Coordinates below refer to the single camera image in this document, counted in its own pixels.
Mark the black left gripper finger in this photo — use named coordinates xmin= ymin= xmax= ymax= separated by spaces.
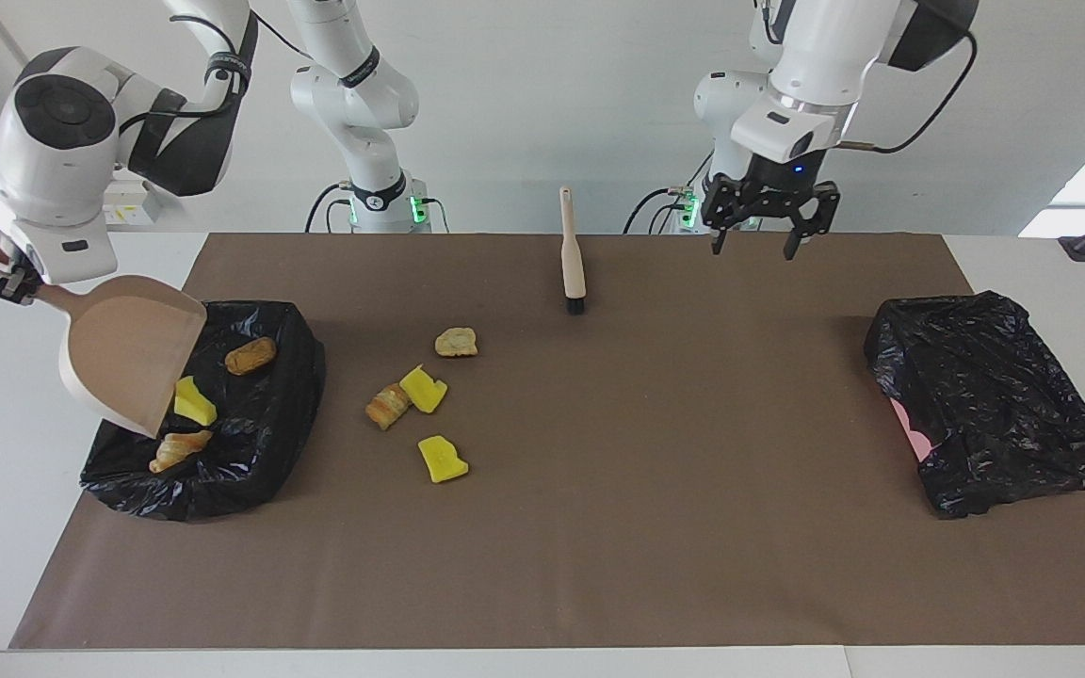
xmin=703 ymin=177 xmax=746 ymax=255
xmin=783 ymin=184 xmax=842 ymax=262

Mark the beige plastic dustpan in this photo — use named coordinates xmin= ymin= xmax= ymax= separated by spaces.
xmin=0 ymin=239 xmax=209 ymax=440

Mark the beige hand brush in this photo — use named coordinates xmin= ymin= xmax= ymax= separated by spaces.
xmin=559 ymin=186 xmax=587 ymax=315

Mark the yellow foam chunk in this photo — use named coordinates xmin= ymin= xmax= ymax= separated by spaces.
xmin=172 ymin=376 xmax=219 ymax=428
xmin=398 ymin=366 xmax=448 ymax=414
xmin=416 ymin=434 xmax=470 ymax=485

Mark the pale and orange croissant toy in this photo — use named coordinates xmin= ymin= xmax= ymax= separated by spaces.
xmin=148 ymin=429 xmax=214 ymax=475

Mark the brown bread roll toy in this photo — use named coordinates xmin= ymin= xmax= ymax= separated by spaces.
xmin=225 ymin=337 xmax=278 ymax=377

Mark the orange striped croissant toy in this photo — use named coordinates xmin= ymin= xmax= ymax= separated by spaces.
xmin=364 ymin=383 xmax=413 ymax=431

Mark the pink bin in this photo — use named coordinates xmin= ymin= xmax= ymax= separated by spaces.
xmin=889 ymin=397 xmax=935 ymax=462

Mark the black plastic trash bag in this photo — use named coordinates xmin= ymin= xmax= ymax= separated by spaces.
xmin=79 ymin=299 xmax=327 ymax=524
xmin=863 ymin=290 xmax=1085 ymax=521

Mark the brown table mat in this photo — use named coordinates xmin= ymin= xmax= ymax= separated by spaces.
xmin=8 ymin=232 xmax=1085 ymax=651

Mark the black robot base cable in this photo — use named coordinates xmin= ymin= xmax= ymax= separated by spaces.
xmin=305 ymin=184 xmax=355 ymax=234
xmin=623 ymin=186 xmax=694 ymax=234

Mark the white wall outlet box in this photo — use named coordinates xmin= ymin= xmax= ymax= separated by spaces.
xmin=102 ymin=180 xmax=164 ymax=228

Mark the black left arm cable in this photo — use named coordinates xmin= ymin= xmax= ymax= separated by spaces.
xmin=830 ymin=28 xmax=980 ymax=156

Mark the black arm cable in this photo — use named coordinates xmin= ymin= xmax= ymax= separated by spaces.
xmin=117 ymin=11 xmax=261 ymax=128
xmin=830 ymin=28 xmax=980 ymax=156

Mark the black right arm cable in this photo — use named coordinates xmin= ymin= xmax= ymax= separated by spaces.
xmin=117 ymin=11 xmax=261 ymax=128

